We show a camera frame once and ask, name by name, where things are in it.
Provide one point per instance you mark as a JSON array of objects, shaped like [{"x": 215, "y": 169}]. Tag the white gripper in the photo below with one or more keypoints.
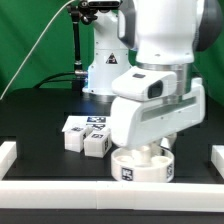
[{"x": 134, "y": 124}]

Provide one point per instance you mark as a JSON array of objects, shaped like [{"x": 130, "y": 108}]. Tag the white round stool seat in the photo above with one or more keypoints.
[{"x": 160, "y": 169}]

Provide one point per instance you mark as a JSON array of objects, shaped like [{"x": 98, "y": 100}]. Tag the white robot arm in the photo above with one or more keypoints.
[{"x": 144, "y": 65}]

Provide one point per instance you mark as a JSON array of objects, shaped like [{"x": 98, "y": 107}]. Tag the paper sheet with markers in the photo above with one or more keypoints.
[{"x": 96, "y": 122}]

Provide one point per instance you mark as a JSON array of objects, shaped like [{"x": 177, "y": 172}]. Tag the white right barrier wall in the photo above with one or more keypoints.
[{"x": 217, "y": 158}]

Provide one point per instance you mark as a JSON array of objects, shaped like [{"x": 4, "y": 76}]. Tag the white barrier wall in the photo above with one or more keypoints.
[
  {"x": 217, "y": 158},
  {"x": 111, "y": 195},
  {"x": 8, "y": 155}
]

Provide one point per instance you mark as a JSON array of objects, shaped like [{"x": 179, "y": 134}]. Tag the white front barrier wall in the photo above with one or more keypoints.
[{"x": 111, "y": 195}]

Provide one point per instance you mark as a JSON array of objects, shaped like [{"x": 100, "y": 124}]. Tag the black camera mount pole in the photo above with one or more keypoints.
[{"x": 79, "y": 81}]

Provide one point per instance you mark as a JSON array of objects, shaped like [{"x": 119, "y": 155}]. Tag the white left barrier wall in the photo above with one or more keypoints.
[{"x": 8, "y": 155}]

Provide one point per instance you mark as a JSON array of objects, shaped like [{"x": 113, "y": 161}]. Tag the black camera on mount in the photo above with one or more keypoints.
[{"x": 101, "y": 4}]

